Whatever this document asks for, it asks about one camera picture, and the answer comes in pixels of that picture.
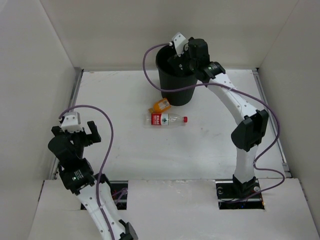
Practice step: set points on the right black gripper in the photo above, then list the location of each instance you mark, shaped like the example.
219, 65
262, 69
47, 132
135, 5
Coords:
175, 61

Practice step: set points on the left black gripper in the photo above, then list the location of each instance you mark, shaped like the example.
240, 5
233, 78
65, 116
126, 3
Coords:
75, 135

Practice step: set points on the red label clear bottle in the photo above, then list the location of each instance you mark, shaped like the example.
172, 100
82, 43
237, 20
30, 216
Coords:
165, 119

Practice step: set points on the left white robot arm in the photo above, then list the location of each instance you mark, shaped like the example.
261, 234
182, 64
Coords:
92, 190

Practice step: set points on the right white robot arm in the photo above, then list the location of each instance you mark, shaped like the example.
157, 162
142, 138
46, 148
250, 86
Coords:
251, 122

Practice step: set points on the black plastic waste bin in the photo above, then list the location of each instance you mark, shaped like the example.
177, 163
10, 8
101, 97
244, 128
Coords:
170, 81

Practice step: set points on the small orange juice bottle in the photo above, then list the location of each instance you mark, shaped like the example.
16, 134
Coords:
160, 106

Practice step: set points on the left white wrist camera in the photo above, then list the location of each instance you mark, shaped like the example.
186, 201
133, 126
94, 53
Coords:
71, 123

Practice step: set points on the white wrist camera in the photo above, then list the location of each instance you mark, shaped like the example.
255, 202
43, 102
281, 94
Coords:
178, 42
71, 123

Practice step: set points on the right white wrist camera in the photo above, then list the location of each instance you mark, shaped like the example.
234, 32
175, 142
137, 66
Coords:
178, 42

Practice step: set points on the left aluminium frame rail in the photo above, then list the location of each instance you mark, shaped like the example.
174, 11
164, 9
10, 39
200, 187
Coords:
75, 89

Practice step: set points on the aluminium frame rail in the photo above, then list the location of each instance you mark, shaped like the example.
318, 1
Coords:
273, 126
75, 89

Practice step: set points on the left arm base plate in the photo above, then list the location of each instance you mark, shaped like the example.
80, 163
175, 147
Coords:
119, 193

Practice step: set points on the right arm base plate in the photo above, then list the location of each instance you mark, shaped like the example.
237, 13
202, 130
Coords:
234, 196

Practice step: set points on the right aluminium frame rail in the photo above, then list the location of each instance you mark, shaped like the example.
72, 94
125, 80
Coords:
273, 126

